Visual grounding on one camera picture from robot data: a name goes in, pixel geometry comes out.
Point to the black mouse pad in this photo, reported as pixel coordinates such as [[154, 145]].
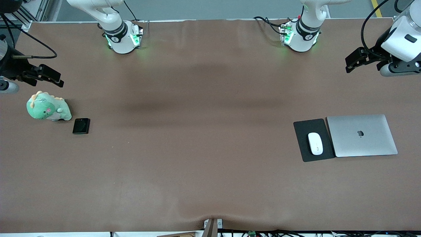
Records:
[[301, 148]]

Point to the black flip phone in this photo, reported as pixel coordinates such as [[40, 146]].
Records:
[[81, 126]]

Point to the brown table cover mat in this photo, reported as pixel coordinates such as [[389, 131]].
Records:
[[210, 181]]

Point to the white computer mouse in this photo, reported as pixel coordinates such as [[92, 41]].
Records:
[[315, 144]]

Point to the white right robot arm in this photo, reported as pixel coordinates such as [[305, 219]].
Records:
[[115, 33]]

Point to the silver closed laptop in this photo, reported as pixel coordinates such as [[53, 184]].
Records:
[[361, 136]]

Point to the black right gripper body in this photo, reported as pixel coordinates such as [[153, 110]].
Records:
[[12, 67]]

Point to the green dinosaur plush toy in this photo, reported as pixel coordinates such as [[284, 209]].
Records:
[[46, 108]]

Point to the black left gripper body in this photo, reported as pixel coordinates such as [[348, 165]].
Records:
[[377, 52]]

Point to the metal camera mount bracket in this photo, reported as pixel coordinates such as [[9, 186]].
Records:
[[212, 227]]

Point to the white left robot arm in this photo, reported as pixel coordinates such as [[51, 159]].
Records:
[[304, 33]]

